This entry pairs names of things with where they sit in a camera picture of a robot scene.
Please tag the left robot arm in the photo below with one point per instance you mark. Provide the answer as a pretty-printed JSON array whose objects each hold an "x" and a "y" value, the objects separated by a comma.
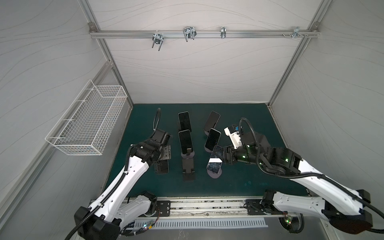
[{"x": 106, "y": 217}]

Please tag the teal edged phone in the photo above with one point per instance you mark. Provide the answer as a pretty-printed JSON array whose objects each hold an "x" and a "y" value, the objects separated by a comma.
[{"x": 161, "y": 167}]

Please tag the white wire basket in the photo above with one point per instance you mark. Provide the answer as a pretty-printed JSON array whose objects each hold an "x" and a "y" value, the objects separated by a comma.
[{"x": 85, "y": 127}]

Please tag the purple front-right phone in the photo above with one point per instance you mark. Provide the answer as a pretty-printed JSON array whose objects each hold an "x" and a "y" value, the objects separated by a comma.
[{"x": 216, "y": 159}]

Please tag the purple round stand middle-left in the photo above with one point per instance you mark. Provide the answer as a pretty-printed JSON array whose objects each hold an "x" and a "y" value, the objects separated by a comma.
[{"x": 188, "y": 155}]

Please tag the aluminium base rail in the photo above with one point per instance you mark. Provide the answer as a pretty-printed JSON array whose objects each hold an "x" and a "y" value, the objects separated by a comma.
[{"x": 214, "y": 207}]

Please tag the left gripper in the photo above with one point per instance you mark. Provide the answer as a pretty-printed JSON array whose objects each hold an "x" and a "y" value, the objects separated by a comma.
[{"x": 167, "y": 152}]

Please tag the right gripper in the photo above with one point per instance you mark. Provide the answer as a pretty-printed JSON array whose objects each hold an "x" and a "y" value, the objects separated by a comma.
[{"x": 227, "y": 154}]

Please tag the white edged middle-left phone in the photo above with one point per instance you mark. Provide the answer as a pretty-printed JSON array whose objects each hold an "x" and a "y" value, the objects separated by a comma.
[{"x": 186, "y": 142}]

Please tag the purple round stand front-right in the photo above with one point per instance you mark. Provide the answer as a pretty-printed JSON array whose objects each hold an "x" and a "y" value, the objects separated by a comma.
[{"x": 214, "y": 175}]

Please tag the white middle-right phone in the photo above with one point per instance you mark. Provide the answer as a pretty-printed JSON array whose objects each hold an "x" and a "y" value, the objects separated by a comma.
[{"x": 212, "y": 140}]

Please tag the aluminium cross rail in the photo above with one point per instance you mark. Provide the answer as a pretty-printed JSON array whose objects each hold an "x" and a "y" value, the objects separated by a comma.
[{"x": 208, "y": 34}]

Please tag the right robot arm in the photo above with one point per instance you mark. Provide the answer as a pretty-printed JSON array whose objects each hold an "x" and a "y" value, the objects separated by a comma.
[{"x": 345, "y": 209}]

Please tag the black back-left phone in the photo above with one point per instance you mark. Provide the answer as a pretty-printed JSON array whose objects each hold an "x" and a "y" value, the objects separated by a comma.
[{"x": 184, "y": 121}]

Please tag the black folding phone stand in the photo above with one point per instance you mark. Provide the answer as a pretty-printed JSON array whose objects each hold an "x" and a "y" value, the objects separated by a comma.
[{"x": 188, "y": 170}]

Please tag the purple back-right phone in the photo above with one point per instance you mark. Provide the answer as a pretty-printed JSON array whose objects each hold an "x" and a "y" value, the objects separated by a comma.
[{"x": 211, "y": 122}]

